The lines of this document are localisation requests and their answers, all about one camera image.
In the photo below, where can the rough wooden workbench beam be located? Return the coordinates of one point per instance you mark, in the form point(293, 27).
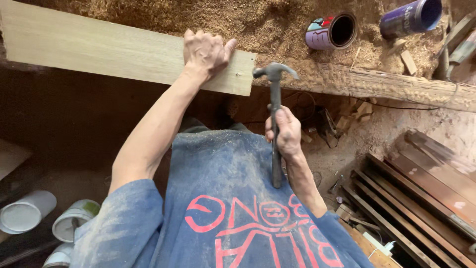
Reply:
point(372, 83)

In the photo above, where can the pile of wood offcuts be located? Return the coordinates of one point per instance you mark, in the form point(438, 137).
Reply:
point(353, 113)

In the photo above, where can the pale wooden plank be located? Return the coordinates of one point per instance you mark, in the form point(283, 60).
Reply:
point(104, 48)

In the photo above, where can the person's blue printed shirt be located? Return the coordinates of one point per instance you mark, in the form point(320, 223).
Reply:
point(223, 208)

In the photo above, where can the person's right hand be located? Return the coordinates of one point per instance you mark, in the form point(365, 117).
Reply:
point(286, 134)

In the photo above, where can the dark steel claw hammer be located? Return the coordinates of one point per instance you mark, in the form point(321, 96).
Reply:
point(275, 111)

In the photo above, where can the stack of dark wooden boards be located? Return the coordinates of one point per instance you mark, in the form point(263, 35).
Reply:
point(420, 197)

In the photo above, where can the light wooden plank scraps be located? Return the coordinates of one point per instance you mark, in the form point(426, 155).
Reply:
point(366, 238)

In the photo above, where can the dark blue open can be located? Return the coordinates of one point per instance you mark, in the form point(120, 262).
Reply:
point(411, 18)

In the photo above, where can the white plastic bucket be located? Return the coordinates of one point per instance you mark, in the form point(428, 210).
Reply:
point(26, 212)

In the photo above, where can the open colourful paint can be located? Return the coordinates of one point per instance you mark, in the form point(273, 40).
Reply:
point(330, 31)

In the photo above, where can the white plastic tub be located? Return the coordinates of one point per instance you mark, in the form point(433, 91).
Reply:
point(59, 257)

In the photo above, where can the small wooden block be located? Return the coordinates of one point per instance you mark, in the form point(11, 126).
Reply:
point(408, 61)

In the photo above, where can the white bucket with green label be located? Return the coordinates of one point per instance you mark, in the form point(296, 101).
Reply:
point(74, 219)

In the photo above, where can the grey metal tool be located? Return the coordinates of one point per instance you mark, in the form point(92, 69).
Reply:
point(455, 46)

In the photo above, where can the heap of sawdust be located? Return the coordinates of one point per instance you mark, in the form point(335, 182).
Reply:
point(260, 26)

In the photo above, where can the person's left hand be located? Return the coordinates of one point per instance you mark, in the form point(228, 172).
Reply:
point(203, 52)

